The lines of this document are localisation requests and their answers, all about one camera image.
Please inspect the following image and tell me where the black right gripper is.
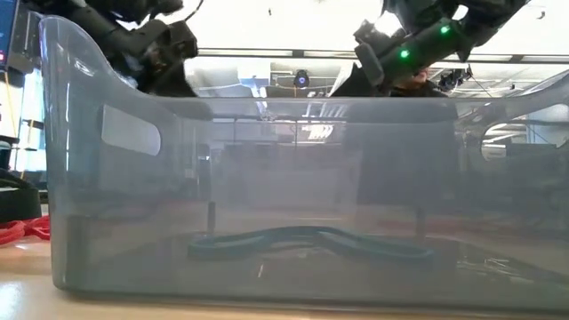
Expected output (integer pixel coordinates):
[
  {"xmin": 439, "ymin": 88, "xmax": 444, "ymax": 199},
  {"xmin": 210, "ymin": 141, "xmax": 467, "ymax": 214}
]
[{"xmin": 328, "ymin": 17, "xmax": 476, "ymax": 98}]

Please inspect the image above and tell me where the white hanging box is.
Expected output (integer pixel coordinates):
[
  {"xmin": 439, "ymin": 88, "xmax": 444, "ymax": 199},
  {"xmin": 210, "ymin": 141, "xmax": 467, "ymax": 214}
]
[{"xmin": 235, "ymin": 60, "xmax": 270, "ymax": 97}]

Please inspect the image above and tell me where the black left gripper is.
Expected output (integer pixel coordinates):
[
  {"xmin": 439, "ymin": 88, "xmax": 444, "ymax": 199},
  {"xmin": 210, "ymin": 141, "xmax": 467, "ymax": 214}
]
[{"xmin": 113, "ymin": 20, "xmax": 200, "ymax": 98}]

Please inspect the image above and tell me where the black hanging camera rig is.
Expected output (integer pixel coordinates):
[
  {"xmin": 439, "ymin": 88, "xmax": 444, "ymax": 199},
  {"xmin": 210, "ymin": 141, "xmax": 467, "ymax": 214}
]
[{"xmin": 437, "ymin": 65, "xmax": 473, "ymax": 93}]

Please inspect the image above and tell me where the grey translucent plastic basket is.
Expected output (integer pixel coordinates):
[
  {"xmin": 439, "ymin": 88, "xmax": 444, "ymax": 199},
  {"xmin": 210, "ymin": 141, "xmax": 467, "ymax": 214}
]
[{"xmin": 38, "ymin": 15, "xmax": 569, "ymax": 312}]

